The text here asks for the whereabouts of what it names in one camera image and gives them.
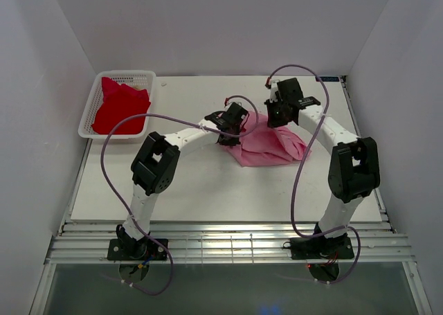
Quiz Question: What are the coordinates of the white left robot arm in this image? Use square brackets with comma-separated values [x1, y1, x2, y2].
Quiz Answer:
[116, 102, 248, 260]

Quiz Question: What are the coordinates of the aluminium rail frame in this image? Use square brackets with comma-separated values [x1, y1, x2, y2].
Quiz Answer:
[46, 222, 415, 264]

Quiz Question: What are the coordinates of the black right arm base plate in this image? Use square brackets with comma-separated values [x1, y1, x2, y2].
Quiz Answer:
[283, 235, 354, 260]

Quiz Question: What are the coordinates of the pink t shirt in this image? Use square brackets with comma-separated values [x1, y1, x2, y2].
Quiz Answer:
[223, 111, 311, 167]

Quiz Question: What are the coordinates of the blue corner label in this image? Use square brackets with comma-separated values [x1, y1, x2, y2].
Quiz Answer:
[316, 76, 341, 82]

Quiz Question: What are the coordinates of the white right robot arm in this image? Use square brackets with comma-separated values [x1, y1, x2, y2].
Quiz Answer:
[265, 78, 380, 258]

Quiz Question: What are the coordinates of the white plastic mesh basket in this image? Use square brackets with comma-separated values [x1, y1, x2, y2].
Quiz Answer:
[78, 70, 157, 140]

